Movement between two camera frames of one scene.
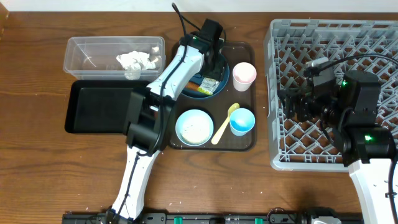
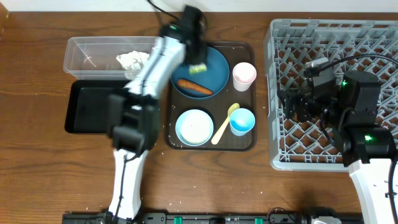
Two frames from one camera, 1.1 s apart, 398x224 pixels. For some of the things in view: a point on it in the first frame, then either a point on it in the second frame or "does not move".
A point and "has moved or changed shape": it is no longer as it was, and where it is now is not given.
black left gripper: x=218 y=74 to x=203 y=56
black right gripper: x=303 y=98 does not move
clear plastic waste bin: x=115 y=57 does not move
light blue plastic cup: x=241 y=120 does not move
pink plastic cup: x=244 y=74 does not move
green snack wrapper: x=208 y=85 has moved or changed shape
